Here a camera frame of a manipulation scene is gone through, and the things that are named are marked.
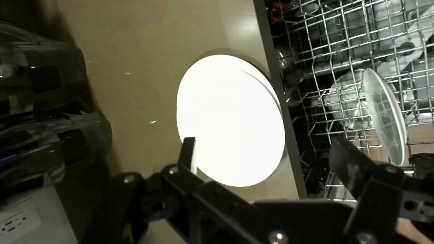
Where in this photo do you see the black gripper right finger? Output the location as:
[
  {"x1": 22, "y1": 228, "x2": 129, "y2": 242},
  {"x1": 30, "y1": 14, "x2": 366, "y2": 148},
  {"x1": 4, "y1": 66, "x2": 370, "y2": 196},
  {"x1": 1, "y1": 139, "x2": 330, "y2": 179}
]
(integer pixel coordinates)
[{"x1": 328, "y1": 135, "x2": 434, "y2": 244}]

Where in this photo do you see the white cup in rack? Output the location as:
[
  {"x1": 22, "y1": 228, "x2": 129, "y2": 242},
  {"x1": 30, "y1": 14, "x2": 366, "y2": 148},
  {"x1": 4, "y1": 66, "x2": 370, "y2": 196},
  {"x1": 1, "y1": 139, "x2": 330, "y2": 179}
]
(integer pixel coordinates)
[{"x1": 327, "y1": 67, "x2": 408, "y2": 169}]

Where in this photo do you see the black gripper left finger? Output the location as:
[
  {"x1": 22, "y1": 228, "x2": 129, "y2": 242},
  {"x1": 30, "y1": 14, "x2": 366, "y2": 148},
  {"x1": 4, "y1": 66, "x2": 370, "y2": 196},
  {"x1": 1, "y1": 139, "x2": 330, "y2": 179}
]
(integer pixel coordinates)
[{"x1": 85, "y1": 136, "x2": 236, "y2": 244}]

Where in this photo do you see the white round plate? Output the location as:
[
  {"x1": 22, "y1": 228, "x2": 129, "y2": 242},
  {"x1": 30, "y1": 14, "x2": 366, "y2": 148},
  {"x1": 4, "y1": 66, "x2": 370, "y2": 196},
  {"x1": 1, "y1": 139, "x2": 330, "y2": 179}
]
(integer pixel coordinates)
[
  {"x1": 239, "y1": 56, "x2": 286, "y2": 120},
  {"x1": 175, "y1": 53, "x2": 287, "y2": 189}
]

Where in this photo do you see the black coffee maker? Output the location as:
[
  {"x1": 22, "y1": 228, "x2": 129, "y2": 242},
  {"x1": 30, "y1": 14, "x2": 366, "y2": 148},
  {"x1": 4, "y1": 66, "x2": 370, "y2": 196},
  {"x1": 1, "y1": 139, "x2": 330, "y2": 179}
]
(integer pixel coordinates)
[{"x1": 0, "y1": 19, "x2": 114, "y2": 194}]

